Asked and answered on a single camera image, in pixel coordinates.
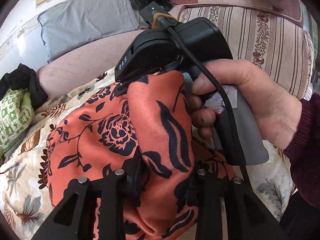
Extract orange black floral garment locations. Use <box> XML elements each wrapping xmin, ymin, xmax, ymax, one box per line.
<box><xmin>46</xmin><ymin>71</ymin><xmax>235</xmax><ymax>239</ymax></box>

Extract person's right forearm maroon sleeve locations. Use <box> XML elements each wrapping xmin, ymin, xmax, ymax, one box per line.
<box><xmin>280</xmin><ymin>93</ymin><xmax>319</xmax><ymax>239</ymax></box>

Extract person's right hand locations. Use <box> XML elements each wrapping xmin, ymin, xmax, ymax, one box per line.
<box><xmin>187</xmin><ymin>60</ymin><xmax>302</xmax><ymax>150</ymax></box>

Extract cream leaf pattern blanket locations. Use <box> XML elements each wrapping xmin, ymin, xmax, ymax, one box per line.
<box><xmin>1</xmin><ymin>69</ymin><xmax>295</xmax><ymax>239</ymax></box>

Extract grey pillow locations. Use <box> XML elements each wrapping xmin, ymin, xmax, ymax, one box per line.
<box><xmin>37</xmin><ymin>0</ymin><xmax>141</xmax><ymax>62</ymax></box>

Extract pink quilted bolster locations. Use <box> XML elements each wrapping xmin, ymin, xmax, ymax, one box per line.
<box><xmin>37</xmin><ymin>29</ymin><xmax>143</xmax><ymax>99</ymax></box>

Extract green white patterned cloth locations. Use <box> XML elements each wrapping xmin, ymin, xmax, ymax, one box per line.
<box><xmin>0</xmin><ymin>89</ymin><xmax>35</xmax><ymax>157</ymax></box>

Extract striped floral bedsheet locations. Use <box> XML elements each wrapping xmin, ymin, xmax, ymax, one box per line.
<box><xmin>177</xmin><ymin>5</ymin><xmax>314</xmax><ymax>99</ymax></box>

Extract black cable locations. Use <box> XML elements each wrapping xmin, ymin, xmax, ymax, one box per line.
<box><xmin>159</xmin><ymin>17</ymin><xmax>252</xmax><ymax>188</ymax></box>

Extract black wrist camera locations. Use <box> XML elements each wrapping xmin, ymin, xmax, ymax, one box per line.
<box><xmin>139</xmin><ymin>2</ymin><xmax>178</xmax><ymax>29</ymax></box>

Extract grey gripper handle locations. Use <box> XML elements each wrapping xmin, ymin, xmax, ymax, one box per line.
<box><xmin>183</xmin><ymin>72</ymin><xmax>270</xmax><ymax>167</ymax></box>

